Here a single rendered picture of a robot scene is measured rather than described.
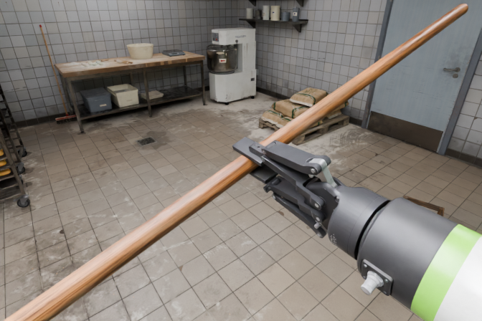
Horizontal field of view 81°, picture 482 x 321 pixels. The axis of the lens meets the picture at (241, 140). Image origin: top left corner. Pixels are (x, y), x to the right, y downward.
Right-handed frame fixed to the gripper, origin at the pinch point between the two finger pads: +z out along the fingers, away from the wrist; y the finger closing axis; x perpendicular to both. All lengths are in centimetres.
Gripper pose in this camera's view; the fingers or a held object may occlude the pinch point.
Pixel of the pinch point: (254, 159)
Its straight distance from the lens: 45.0
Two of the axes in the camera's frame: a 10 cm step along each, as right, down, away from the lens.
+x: 7.6, -5.0, 4.2
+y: 2.1, 8.0, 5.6
